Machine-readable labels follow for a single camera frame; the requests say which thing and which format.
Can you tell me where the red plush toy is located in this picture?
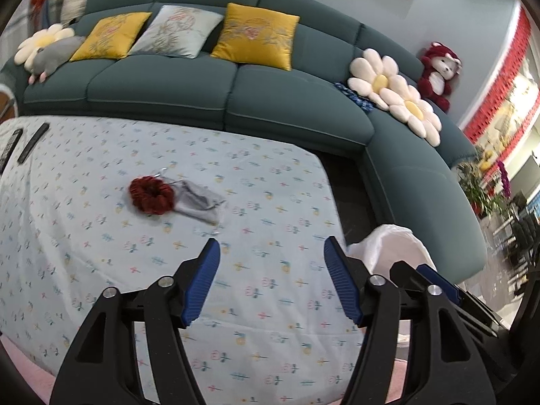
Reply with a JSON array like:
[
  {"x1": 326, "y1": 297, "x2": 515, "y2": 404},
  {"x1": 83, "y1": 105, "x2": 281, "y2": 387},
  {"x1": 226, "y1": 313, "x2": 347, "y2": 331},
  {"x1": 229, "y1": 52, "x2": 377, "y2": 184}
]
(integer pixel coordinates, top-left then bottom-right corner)
[{"x1": 417, "y1": 41, "x2": 462, "y2": 112}]

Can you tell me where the pink rug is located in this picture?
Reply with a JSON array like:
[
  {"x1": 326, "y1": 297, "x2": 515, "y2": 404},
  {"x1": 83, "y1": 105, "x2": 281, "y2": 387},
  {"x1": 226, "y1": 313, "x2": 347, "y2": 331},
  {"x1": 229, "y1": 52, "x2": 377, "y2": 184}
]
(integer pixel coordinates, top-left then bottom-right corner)
[{"x1": 0, "y1": 337, "x2": 55, "y2": 405}]

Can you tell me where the dark red scrunchie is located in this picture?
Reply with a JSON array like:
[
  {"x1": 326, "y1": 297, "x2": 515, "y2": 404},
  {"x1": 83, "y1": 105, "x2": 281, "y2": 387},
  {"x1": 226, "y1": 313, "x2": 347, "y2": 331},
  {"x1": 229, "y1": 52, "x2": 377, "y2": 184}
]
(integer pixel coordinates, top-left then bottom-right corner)
[{"x1": 129, "y1": 176, "x2": 176, "y2": 216}]

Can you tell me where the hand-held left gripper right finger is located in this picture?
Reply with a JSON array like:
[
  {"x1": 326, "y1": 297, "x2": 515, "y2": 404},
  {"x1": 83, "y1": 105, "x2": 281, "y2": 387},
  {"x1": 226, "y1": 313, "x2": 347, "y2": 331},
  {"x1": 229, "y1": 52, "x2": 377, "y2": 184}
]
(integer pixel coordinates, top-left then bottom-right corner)
[{"x1": 323, "y1": 236, "x2": 496, "y2": 405}]

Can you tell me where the grey cloth pouch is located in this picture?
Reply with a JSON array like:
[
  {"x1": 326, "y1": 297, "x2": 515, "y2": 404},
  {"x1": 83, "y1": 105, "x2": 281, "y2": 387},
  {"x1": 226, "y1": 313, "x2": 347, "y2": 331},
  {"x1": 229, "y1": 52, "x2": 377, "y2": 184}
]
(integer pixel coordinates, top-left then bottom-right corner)
[{"x1": 171, "y1": 179, "x2": 228, "y2": 225}]

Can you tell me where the red wall decoration strip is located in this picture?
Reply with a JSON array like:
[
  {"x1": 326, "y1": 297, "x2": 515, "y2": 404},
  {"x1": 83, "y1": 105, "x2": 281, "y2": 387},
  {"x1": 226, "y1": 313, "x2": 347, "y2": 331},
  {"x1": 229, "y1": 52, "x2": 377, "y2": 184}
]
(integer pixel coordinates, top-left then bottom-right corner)
[{"x1": 462, "y1": 6, "x2": 540, "y2": 144}]

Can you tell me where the slim black remote control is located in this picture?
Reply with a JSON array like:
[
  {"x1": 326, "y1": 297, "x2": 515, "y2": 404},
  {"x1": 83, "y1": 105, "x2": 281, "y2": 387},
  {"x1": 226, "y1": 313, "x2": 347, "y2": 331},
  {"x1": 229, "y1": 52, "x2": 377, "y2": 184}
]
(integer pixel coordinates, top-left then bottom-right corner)
[{"x1": 18, "y1": 122, "x2": 50, "y2": 164}]

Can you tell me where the light blue embroidered pillow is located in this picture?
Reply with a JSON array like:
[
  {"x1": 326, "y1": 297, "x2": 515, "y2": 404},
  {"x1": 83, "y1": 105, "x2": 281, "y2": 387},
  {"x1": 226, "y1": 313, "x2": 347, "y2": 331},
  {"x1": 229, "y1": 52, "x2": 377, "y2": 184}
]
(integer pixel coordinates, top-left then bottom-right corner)
[{"x1": 128, "y1": 5, "x2": 224, "y2": 59}]

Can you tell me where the floral light blue tablecloth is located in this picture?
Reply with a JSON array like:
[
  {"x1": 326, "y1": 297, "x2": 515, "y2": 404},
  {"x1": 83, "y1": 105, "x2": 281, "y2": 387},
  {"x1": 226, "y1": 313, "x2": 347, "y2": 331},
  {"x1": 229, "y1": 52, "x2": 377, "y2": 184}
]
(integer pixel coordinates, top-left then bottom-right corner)
[{"x1": 0, "y1": 115, "x2": 368, "y2": 405}]

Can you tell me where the wide black remote control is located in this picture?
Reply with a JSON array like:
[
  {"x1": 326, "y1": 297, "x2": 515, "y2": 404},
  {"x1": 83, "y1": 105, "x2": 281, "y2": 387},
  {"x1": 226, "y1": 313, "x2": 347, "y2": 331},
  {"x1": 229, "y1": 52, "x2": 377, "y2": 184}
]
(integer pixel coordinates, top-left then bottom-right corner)
[{"x1": 0, "y1": 130, "x2": 22, "y2": 173}]

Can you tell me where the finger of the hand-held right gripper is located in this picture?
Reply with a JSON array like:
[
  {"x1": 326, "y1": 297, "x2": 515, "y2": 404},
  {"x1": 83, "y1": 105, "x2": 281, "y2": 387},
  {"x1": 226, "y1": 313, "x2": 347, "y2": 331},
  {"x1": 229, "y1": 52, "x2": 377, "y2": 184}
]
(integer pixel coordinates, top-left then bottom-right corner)
[
  {"x1": 389, "y1": 262, "x2": 427, "y2": 291},
  {"x1": 415, "y1": 264, "x2": 462, "y2": 304}
]

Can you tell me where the teal sofa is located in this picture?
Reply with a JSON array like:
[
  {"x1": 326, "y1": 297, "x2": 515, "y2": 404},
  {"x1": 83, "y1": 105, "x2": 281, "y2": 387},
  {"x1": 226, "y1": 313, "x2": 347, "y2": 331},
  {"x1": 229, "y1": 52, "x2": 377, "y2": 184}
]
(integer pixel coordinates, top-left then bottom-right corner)
[{"x1": 0, "y1": 0, "x2": 488, "y2": 283}]

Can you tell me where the yellow embroidered pillow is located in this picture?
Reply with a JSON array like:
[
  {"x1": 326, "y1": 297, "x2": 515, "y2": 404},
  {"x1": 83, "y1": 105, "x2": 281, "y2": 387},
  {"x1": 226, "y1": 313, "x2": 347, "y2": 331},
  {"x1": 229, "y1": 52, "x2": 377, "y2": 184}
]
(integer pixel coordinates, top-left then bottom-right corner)
[
  {"x1": 210, "y1": 3, "x2": 300, "y2": 71},
  {"x1": 70, "y1": 12, "x2": 153, "y2": 62}
]

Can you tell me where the potted plant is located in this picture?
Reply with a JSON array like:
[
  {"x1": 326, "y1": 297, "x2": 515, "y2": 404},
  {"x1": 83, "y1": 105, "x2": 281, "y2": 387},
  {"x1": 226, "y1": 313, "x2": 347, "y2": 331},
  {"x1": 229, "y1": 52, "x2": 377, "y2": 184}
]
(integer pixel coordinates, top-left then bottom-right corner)
[{"x1": 458, "y1": 160, "x2": 513, "y2": 220}]

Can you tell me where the blue patterned cloth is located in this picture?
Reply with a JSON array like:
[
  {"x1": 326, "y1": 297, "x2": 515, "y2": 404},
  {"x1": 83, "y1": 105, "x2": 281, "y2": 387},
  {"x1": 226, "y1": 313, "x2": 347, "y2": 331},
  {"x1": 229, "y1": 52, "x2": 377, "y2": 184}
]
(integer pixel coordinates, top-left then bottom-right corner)
[{"x1": 334, "y1": 82, "x2": 376, "y2": 112}]

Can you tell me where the white plastic bag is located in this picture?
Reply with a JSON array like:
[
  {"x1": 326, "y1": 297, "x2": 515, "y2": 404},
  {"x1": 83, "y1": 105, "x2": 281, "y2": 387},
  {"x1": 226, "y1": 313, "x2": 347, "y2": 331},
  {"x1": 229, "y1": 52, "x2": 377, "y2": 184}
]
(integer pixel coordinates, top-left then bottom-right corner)
[{"x1": 346, "y1": 224, "x2": 439, "y2": 342}]

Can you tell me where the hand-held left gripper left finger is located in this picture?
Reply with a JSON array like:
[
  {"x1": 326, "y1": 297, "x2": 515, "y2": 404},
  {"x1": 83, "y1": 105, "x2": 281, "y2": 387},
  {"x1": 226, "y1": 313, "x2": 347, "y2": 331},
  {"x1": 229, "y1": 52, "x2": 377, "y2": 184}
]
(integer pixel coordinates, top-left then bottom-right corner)
[{"x1": 50, "y1": 238, "x2": 221, "y2": 405}]

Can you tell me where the grey plush mouse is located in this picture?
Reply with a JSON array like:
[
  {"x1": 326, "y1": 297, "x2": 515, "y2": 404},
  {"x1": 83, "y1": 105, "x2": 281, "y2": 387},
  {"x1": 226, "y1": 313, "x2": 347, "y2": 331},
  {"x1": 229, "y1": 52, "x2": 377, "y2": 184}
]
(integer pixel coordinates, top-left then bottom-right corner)
[{"x1": 27, "y1": 36, "x2": 87, "y2": 84}]

